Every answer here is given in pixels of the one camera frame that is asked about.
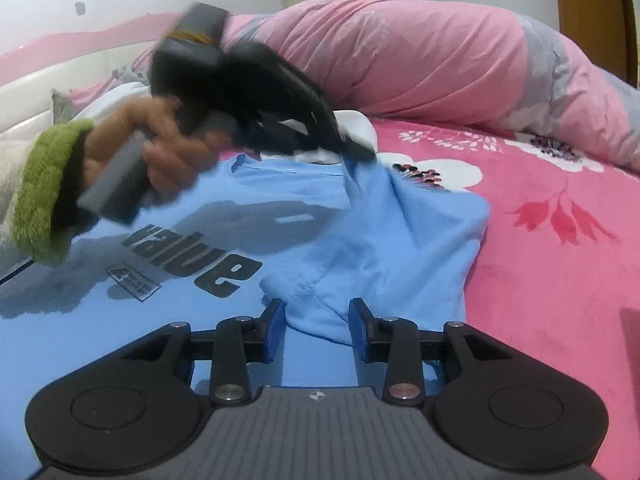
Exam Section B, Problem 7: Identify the blue t-shirt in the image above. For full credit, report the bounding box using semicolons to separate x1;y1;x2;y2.
0;152;491;480

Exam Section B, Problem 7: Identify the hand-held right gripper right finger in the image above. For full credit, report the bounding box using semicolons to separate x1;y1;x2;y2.
347;297;508;406

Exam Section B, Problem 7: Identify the small white garment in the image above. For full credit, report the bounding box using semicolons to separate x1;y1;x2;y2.
280;110;378;166

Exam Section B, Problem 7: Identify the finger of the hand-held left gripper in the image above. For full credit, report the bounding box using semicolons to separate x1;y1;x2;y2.
244;114;327;158
310;110;376;163

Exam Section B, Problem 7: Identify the pink and grey duvet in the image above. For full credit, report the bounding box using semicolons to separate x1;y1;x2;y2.
70;0;640;176

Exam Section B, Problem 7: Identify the person's left hand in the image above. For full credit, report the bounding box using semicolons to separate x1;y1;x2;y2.
85;96;226;206

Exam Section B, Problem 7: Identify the pink and white headboard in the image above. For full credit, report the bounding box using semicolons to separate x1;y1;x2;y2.
0;15;176;161

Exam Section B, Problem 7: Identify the pink floral blanket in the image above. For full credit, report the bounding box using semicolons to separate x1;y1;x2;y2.
340;115;640;461

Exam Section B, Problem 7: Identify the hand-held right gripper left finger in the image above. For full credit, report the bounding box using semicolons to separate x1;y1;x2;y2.
120;298;288;407

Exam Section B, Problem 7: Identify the wooden door frame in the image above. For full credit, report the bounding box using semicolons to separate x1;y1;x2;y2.
552;0;640;88

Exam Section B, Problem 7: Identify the large white shirt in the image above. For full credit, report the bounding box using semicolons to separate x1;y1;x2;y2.
75;80;156;121

